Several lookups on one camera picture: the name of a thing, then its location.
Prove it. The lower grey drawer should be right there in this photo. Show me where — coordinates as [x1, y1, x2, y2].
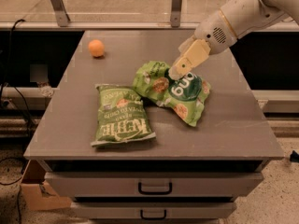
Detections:
[71, 203, 236, 220]

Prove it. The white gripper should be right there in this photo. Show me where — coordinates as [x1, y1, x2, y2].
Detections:
[168, 10, 237, 80]

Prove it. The green jalapeno Kettle chip bag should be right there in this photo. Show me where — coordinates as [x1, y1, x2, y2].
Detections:
[91, 84, 156, 147]

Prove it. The metal railing bracket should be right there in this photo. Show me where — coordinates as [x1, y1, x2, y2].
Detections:
[170, 0, 182, 28]
[50, 0, 70, 27]

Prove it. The black cable left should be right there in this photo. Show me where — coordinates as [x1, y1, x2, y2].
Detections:
[0, 18, 36, 224]

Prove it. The left metal railing bracket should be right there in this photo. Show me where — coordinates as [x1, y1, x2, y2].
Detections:
[50, 0, 70, 27]

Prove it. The green rice chip bag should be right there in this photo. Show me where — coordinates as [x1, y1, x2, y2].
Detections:
[133, 61, 211, 127]

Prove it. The middle metal railing bracket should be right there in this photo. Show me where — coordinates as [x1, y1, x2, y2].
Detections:
[170, 0, 182, 28]

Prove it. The black upper drawer handle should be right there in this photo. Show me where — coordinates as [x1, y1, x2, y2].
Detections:
[137, 182, 173, 195]

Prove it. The black lower drawer handle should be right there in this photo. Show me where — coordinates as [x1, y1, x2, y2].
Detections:
[139, 210, 167, 220]

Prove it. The grey drawer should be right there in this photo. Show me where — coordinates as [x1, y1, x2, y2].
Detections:
[45, 172, 263, 198]
[71, 203, 236, 220]

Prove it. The upper grey drawer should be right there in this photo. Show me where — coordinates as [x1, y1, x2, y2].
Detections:
[45, 172, 263, 198]

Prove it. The black object on floor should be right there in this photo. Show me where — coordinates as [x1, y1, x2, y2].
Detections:
[290, 151, 299, 162]

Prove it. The cardboard box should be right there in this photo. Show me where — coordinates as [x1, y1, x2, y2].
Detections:
[21, 161, 71, 211]

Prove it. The orange fruit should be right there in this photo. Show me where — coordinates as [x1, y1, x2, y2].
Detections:
[88, 39, 105, 57]

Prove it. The black drawer handle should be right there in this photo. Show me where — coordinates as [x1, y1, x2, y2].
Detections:
[139, 210, 167, 220]
[137, 182, 173, 195]

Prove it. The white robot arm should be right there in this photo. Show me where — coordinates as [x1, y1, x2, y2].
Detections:
[168, 0, 299, 80]

